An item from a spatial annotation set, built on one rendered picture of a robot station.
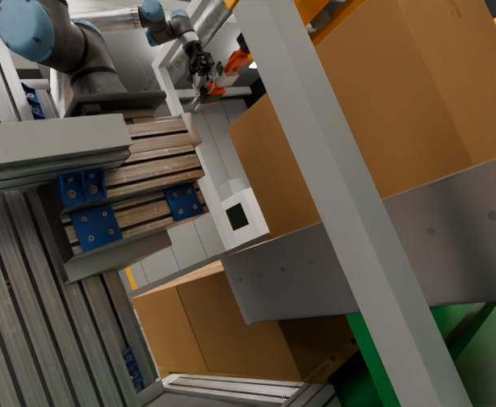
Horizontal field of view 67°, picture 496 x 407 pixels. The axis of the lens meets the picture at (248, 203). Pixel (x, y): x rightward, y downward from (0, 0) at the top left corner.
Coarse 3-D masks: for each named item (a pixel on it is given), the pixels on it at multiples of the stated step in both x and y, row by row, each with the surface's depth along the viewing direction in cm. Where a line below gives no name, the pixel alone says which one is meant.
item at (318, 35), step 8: (352, 0) 99; (360, 0) 100; (344, 8) 101; (352, 8) 102; (336, 16) 104; (344, 16) 105; (328, 24) 107; (336, 24) 108; (320, 32) 110; (328, 32) 111; (312, 40) 113; (320, 40) 114
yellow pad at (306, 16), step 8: (296, 0) 90; (304, 0) 88; (312, 0) 90; (320, 0) 91; (328, 0) 93; (296, 8) 91; (304, 8) 92; (312, 8) 94; (320, 8) 95; (304, 16) 96; (312, 16) 98; (304, 24) 100; (248, 56) 108
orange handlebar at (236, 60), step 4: (236, 52) 129; (240, 52) 128; (232, 56) 132; (236, 56) 130; (240, 56) 129; (244, 56) 132; (228, 60) 134; (232, 60) 132; (236, 60) 130; (240, 60) 131; (244, 60) 133; (248, 60) 134; (228, 64) 134; (232, 64) 132; (236, 64) 133; (240, 64) 134; (244, 64) 136; (224, 68) 137; (228, 68) 135; (232, 68) 139; (236, 68) 138; (212, 84) 145; (208, 88) 148; (220, 88) 149
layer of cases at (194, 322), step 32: (160, 288) 188; (192, 288) 154; (224, 288) 136; (160, 320) 188; (192, 320) 161; (224, 320) 141; (288, 320) 120; (320, 320) 128; (160, 352) 199; (192, 352) 169; (224, 352) 148; (256, 352) 131; (288, 352) 117; (320, 352) 123
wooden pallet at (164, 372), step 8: (352, 344) 135; (336, 352) 128; (344, 352) 129; (352, 352) 131; (360, 352) 152; (328, 360) 124; (336, 360) 126; (344, 360) 128; (160, 368) 204; (168, 368) 196; (176, 368) 188; (320, 368) 121; (328, 368) 123; (336, 368) 125; (160, 376) 208; (224, 376) 152; (232, 376) 147; (240, 376) 143; (248, 376) 139; (256, 376) 135; (312, 376) 118; (320, 376) 120; (328, 376) 122
